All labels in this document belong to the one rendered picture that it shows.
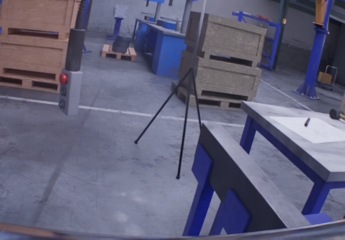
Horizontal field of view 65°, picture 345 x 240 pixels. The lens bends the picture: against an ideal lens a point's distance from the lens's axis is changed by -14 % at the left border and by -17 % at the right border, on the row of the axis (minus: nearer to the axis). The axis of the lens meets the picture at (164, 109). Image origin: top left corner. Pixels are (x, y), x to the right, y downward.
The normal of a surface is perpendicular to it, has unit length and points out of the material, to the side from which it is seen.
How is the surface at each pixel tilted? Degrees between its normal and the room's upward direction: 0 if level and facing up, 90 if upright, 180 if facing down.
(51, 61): 90
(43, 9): 90
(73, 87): 90
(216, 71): 90
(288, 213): 0
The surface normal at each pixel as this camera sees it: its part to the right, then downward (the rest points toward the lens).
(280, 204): 0.18, -0.94
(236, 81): 0.27, 0.34
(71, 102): 0.70, 0.34
